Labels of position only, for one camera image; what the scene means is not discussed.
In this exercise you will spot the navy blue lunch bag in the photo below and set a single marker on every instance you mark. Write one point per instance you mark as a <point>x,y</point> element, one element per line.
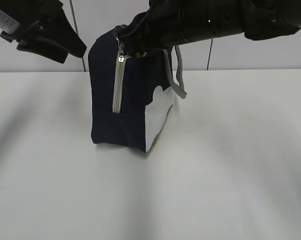
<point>131,97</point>

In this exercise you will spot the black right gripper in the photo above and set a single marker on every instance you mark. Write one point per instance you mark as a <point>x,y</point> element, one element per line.
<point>169,23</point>

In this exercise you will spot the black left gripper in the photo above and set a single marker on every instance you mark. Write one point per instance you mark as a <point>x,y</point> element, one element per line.
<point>40,27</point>

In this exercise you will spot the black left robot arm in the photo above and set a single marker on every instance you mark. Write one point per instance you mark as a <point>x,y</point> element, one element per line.
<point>40,27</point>

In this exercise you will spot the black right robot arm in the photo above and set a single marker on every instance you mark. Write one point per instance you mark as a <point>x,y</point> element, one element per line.
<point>265,19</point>

